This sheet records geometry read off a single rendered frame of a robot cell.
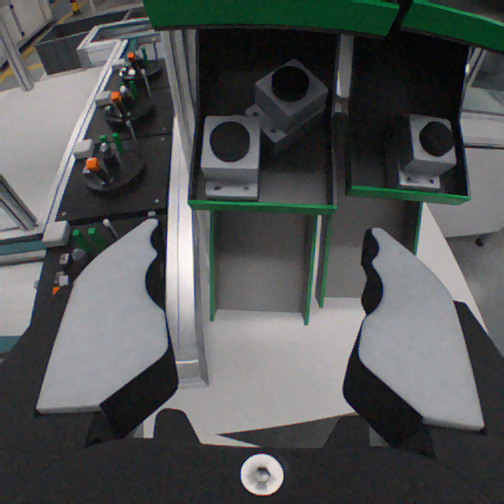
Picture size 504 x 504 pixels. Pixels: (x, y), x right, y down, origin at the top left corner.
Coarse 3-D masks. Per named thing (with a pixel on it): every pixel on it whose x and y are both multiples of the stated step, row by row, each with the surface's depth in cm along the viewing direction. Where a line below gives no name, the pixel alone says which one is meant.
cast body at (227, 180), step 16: (208, 128) 22; (224, 128) 21; (240, 128) 21; (256, 128) 22; (208, 144) 22; (224, 144) 21; (240, 144) 21; (256, 144) 22; (208, 160) 22; (224, 160) 22; (240, 160) 22; (256, 160) 22; (208, 176) 24; (224, 176) 24; (240, 176) 23; (256, 176) 23; (208, 192) 25; (224, 192) 25; (240, 192) 25; (256, 192) 25
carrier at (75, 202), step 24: (120, 144) 60; (144, 144) 67; (168, 144) 67; (72, 168) 63; (120, 168) 60; (144, 168) 61; (168, 168) 63; (72, 192) 59; (96, 192) 57; (120, 192) 58; (144, 192) 59; (168, 192) 60; (72, 216) 56; (96, 216) 56; (120, 216) 57; (144, 216) 58
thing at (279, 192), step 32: (224, 32) 30; (256, 32) 30; (288, 32) 30; (320, 32) 30; (224, 64) 30; (256, 64) 30; (320, 64) 30; (224, 96) 29; (320, 128) 29; (192, 160) 26; (288, 160) 28; (320, 160) 28; (192, 192) 26; (288, 192) 28; (320, 192) 28
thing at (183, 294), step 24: (120, 48) 105; (72, 144) 70; (48, 216) 57; (168, 216) 57; (192, 216) 58; (168, 240) 54; (192, 240) 55; (168, 264) 51; (192, 264) 51; (168, 288) 49; (192, 288) 49; (168, 312) 46; (192, 312) 46; (192, 336) 44
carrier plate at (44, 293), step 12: (156, 216) 55; (72, 228) 54; (84, 228) 54; (96, 228) 54; (120, 228) 54; (132, 228) 54; (72, 240) 52; (48, 252) 51; (60, 252) 51; (48, 264) 50; (48, 276) 48; (48, 288) 47; (36, 300) 46; (48, 300) 46; (36, 312) 45
